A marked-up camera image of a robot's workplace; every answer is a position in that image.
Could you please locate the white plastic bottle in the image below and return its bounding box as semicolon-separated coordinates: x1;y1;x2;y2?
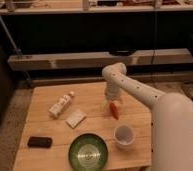
49;91;75;118

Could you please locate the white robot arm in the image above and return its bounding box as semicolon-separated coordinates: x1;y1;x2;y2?
102;63;193;171

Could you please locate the black object on shelf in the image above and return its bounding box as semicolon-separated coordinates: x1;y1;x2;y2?
109;47;136;56

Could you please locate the lower wooden shelf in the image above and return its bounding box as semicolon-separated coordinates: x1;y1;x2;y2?
8;48;193;71

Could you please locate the white paper cup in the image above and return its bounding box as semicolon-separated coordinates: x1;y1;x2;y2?
113;125;135;149

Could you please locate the metal shelf pole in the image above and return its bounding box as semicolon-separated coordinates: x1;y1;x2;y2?
0;15;32;87

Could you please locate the wooden shelf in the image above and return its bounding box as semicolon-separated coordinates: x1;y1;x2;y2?
8;48;193;71
0;0;193;15

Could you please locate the white sponge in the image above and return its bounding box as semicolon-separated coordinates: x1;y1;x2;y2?
65;109;86;129

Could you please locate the green ceramic bowl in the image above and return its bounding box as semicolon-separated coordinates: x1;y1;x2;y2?
68;133;108;171

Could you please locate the wooden table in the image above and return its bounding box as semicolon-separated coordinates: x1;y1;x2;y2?
13;82;151;171

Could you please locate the black rectangular case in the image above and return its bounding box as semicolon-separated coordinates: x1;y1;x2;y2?
27;136;53;148

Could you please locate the upper wooden shelf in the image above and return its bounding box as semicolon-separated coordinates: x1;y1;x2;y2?
0;0;193;15

